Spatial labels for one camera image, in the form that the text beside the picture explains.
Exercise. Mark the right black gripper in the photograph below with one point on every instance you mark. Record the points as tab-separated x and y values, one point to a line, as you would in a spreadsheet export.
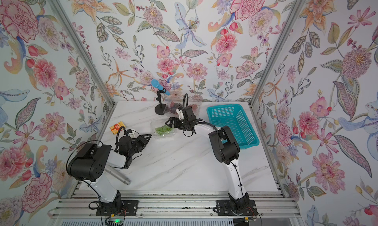
173	119

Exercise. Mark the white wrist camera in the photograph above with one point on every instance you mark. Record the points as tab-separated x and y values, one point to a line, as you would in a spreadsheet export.
132	134
180	112

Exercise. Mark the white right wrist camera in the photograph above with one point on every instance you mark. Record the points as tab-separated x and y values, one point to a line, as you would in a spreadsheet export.
180	112

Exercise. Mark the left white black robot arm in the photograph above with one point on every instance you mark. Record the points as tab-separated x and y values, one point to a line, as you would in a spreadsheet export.
95	159

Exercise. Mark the clear clamshell container front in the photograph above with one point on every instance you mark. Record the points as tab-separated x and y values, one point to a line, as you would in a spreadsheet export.
165	110

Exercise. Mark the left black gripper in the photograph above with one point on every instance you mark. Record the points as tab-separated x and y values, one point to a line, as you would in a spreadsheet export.
142	142

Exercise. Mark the aluminium rail base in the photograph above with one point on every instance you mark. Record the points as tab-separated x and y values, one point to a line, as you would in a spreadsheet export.
179	205

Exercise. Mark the clear clamshell container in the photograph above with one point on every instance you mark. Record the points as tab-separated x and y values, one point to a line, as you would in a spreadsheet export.
158	123
165	110
199	107

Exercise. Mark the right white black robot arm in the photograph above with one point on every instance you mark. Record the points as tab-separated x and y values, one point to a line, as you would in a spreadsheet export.
229	130

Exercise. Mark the blue microphone on black stand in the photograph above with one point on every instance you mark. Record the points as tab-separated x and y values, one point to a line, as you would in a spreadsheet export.
159	109

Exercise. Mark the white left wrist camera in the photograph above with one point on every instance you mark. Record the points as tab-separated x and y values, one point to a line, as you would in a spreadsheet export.
132	134

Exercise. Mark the orange yellow snack packet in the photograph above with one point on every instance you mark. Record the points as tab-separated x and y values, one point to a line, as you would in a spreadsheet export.
115	128

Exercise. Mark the teal plastic mesh basket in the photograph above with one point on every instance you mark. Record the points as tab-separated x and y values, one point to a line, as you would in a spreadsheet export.
234	116

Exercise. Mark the grey metal cylinder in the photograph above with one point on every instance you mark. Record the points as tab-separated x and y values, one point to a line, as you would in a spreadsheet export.
118	175

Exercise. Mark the green grape bunch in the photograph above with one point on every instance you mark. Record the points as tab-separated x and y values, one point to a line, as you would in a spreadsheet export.
163	131

